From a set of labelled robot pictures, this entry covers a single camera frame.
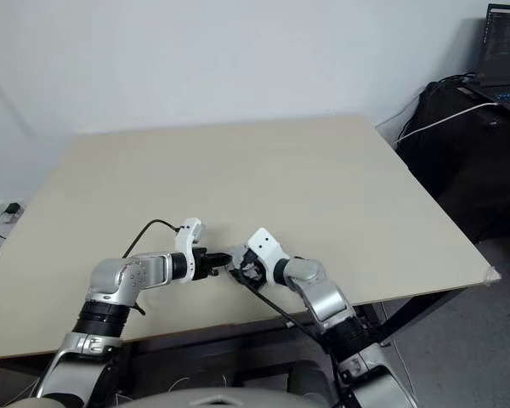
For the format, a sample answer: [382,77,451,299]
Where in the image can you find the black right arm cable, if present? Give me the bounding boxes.
[232,271,352,408]

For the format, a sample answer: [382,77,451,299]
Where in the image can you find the black table frame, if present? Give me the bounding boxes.
[0,288,471,386]

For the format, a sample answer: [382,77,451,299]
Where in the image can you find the black laptop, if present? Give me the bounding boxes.
[456,3,510,123]

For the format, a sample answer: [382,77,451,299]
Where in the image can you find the black bag with white cable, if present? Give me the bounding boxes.
[395,79,510,244]

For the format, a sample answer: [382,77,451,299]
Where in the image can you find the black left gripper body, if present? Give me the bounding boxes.
[192,246,216,281]

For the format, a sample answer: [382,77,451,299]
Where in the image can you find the white cable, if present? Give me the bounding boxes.
[396,100,501,145]

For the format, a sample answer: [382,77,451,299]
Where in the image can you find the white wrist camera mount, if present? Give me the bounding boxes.
[245,227,289,286]
[173,217,207,284]

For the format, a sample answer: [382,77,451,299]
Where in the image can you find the black laptop cable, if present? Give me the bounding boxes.
[438,71,478,89]

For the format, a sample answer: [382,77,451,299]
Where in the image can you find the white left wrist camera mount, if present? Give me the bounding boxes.
[173,217,207,284]

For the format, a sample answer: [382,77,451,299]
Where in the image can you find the black power adapter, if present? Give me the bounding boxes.
[0,201,26,252]

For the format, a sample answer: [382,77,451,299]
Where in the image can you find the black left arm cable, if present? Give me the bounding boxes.
[120,218,180,259]

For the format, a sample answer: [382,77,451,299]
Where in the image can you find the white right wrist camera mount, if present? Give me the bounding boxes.
[245,227,289,286]

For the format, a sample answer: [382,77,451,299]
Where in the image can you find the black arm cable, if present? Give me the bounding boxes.
[232,271,352,408]
[120,218,180,259]

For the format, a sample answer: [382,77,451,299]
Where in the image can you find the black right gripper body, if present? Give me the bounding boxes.
[237,249,268,292]

